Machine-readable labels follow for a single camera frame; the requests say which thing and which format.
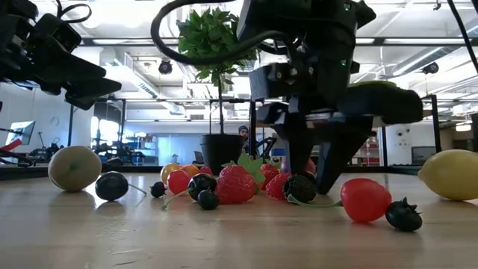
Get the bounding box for small red strawberry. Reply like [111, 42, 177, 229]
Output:
[264, 172, 293, 201]

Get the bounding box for red cherry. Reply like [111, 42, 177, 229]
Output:
[167, 170, 191, 196]
[286, 178, 393, 224]

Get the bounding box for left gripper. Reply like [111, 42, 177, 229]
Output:
[0, 0, 122, 111]

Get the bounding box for dark cherry green stem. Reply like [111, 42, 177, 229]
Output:
[94, 171, 149, 202]
[161, 173, 218, 211]

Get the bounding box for green plastic colander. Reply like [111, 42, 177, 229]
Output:
[347, 79, 399, 90]

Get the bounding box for black camera cable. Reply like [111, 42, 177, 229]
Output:
[55, 0, 93, 24]

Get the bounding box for wooden shelf black metal legs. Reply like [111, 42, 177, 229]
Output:
[248, 93, 442, 168]

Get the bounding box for dark blackberry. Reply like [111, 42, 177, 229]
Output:
[282, 174, 318, 205]

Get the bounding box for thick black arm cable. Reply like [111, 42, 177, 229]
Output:
[150, 0, 299, 67]

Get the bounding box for dark computer monitor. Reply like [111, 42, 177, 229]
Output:
[411, 146, 437, 166]

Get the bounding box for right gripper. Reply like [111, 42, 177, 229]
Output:
[249, 59, 423, 195]

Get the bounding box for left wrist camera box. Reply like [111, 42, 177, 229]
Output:
[31, 13, 84, 54]

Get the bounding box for yellow orange pear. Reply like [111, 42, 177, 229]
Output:
[160, 162, 182, 185]

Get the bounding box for potted green plant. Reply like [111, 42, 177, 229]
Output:
[176, 6, 259, 176]

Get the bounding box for large strawberry green leaves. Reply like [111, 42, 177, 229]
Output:
[215, 152, 267, 205]

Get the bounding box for brown green kiwi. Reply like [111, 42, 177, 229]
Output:
[47, 145, 102, 194]

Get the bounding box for yellow plastic lemon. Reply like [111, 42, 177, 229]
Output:
[417, 149, 478, 202]

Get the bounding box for tilted computer monitor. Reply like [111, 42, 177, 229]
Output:
[5, 120, 37, 146]

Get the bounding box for red bar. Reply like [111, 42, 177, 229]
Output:
[0, 138, 24, 152]

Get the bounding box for small dark blueberry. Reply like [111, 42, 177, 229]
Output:
[196, 189, 220, 211]
[149, 181, 167, 199]
[385, 197, 423, 232]

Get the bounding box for red storage shelf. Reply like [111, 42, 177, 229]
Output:
[350, 137, 381, 166]

